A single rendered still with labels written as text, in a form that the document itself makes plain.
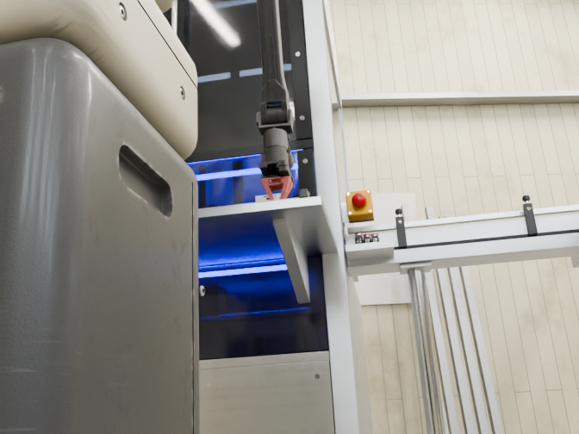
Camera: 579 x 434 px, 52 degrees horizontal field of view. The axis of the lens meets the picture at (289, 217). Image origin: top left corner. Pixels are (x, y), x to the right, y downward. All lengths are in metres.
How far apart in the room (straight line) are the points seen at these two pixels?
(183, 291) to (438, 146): 5.55
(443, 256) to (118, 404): 1.41
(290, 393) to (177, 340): 1.10
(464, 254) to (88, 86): 1.43
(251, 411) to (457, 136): 4.82
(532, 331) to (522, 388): 0.52
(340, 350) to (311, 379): 0.11
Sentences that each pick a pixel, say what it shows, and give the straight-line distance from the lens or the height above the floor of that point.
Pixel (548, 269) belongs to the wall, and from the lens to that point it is 5.94.
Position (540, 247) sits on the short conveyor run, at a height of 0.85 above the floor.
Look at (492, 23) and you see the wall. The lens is 6.95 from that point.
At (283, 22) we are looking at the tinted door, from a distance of 1.97.
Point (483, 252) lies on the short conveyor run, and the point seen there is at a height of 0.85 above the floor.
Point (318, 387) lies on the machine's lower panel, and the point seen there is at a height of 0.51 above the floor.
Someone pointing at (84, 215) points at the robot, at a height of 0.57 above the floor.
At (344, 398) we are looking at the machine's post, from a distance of 1.55.
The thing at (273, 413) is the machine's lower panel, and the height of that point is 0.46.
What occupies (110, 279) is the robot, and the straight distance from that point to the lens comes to 0.39.
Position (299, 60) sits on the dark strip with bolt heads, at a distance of 1.87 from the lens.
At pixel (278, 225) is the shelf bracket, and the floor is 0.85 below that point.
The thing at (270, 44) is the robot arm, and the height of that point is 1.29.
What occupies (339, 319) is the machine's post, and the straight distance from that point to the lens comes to 1.57.
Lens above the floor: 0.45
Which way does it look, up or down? 19 degrees up
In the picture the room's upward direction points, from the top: 3 degrees counter-clockwise
